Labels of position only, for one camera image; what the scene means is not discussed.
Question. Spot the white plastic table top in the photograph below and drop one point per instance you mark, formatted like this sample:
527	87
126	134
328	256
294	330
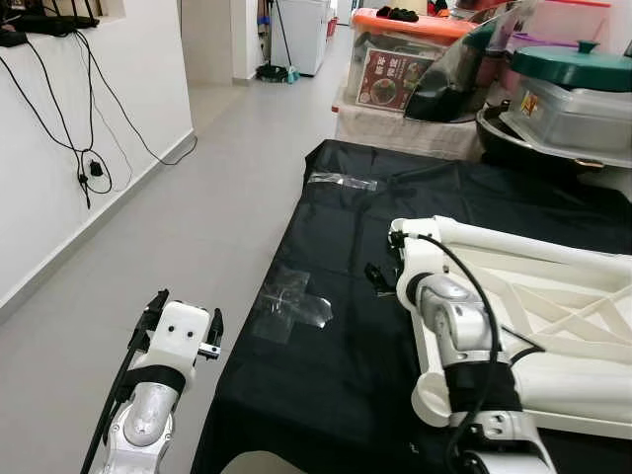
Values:
583	296

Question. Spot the clear tape patch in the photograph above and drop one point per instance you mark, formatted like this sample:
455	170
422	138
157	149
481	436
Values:
291	301

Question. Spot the clear tape strip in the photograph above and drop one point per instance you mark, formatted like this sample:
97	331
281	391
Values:
341	181

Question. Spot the black tablecloth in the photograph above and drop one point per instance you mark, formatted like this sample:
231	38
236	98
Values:
346	375

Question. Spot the beige cloth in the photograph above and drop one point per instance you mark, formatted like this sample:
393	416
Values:
405	133

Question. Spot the black wok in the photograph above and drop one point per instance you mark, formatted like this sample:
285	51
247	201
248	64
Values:
504	148

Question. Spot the black power adapter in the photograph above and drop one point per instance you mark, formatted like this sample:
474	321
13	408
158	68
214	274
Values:
96	168

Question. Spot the glossy black bag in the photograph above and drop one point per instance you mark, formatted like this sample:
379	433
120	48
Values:
449	84

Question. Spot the clear box with orange lid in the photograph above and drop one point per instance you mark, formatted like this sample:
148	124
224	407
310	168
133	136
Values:
395	69

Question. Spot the floor mop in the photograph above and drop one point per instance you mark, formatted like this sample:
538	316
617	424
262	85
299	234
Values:
272	72

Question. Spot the clear plastic container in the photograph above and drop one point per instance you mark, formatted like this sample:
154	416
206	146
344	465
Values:
578	118

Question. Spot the white refrigerator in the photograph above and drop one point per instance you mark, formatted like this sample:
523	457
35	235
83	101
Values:
301	35

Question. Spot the small black object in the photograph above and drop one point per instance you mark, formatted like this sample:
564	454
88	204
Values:
397	13

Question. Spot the green pot lid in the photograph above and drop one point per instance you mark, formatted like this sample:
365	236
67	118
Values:
578	67

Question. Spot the pink storage box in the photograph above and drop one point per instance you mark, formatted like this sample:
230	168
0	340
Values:
568	20

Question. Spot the black electronic device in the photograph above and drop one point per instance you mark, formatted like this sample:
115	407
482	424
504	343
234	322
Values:
49	22

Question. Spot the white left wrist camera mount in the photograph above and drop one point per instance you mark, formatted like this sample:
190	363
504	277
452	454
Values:
183	331

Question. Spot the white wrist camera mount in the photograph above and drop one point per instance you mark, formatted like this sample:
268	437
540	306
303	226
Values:
415	259
183	331

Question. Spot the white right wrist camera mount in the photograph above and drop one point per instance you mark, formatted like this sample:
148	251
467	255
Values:
415	259

